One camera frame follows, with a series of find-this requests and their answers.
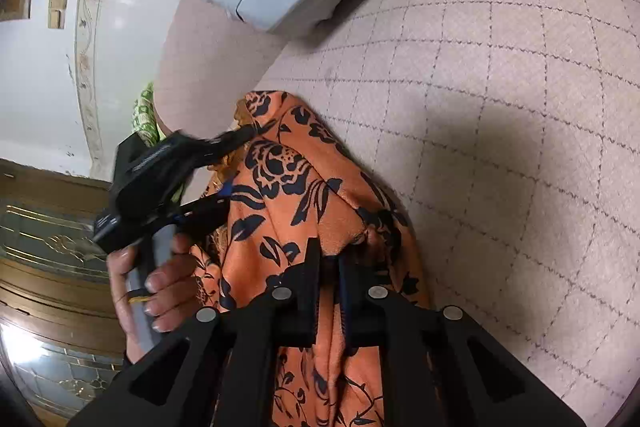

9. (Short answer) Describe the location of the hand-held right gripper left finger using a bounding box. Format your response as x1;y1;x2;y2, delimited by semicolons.
66;238;322;427

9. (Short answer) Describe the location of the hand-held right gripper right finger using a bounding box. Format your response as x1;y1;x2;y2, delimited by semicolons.
338;257;587;427

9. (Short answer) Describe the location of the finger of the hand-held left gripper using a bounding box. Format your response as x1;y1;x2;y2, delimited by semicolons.
200;125;257;166
172;185;235;244

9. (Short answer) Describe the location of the orange black floral garment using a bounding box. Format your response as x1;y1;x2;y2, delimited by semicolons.
189;90;434;427

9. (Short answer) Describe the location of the person's left hand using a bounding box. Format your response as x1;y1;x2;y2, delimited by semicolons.
106;234;201;365

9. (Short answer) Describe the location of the green patterned cloth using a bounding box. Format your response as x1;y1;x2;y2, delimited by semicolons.
131;82;187;202

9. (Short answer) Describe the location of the wooden glass-panel door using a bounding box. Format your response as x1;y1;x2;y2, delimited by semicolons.
0;158;132;423

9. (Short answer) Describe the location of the pink quilted bed cover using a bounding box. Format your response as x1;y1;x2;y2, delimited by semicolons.
153;0;640;427

